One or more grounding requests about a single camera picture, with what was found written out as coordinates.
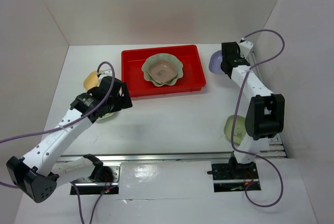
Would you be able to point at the large green scalloped bowl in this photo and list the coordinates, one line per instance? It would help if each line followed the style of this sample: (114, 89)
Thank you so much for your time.
(163, 56)

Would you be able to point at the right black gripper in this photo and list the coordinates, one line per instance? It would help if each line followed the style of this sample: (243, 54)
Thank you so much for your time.
(240, 58)

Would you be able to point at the aluminium rail front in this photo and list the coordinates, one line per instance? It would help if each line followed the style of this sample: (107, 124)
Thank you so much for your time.
(173, 157)

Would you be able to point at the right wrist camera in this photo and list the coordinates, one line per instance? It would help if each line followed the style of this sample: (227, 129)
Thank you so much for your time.
(245, 47)

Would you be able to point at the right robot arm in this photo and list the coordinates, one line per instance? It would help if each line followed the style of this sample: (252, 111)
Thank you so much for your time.
(265, 114)

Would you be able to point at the red plastic bin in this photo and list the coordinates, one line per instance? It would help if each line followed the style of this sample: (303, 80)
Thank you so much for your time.
(193, 75)

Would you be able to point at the yellow panda plate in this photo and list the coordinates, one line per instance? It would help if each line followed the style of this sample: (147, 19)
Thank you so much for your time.
(91, 81)

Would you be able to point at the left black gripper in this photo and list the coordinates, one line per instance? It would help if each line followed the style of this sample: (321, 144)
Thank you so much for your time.
(123, 101)

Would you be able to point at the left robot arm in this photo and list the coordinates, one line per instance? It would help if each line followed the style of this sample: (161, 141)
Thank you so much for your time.
(38, 174)

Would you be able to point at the purple plate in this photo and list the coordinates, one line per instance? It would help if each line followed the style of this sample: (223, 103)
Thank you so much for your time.
(215, 62)

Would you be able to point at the pink panda plate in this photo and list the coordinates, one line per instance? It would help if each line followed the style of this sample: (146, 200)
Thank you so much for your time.
(162, 71)

